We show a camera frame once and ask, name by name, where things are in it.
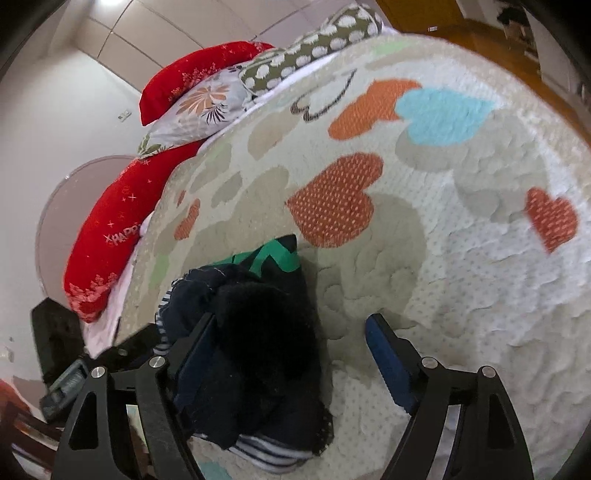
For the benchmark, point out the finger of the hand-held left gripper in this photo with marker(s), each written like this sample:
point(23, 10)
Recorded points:
point(129, 346)

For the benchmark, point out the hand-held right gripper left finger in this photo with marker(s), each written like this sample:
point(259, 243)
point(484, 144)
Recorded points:
point(194, 360)

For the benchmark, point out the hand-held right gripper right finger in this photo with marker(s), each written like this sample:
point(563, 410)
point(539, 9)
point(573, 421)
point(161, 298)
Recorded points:
point(388, 360)

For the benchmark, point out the pink bed sheet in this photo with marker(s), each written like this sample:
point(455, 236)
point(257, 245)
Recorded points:
point(106, 332)

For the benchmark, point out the dark wooden chair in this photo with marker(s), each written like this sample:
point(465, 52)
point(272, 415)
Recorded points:
point(32, 429)

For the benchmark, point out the heart print quilt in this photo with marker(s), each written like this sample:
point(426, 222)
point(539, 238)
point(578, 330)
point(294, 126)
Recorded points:
point(461, 277)

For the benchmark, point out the red snowflake print pillow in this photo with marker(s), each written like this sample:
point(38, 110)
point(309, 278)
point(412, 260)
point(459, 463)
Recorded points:
point(106, 230)
point(184, 69)

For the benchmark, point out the round white panel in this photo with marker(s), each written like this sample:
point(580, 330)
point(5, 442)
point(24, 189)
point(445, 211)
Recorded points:
point(69, 207)

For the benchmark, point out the floral white pillow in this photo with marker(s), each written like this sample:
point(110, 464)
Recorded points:
point(198, 110)

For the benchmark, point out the olive bolster pillow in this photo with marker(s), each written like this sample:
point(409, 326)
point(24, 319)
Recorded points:
point(314, 46)

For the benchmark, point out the white wardrobe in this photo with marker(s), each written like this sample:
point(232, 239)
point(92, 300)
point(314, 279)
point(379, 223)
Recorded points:
point(184, 23)

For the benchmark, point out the white television cabinet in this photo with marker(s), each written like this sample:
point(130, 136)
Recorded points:
point(554, 55)

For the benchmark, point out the white wall socket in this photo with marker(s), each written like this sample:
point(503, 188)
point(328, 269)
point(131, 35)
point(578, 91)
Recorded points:
point(123, 114)

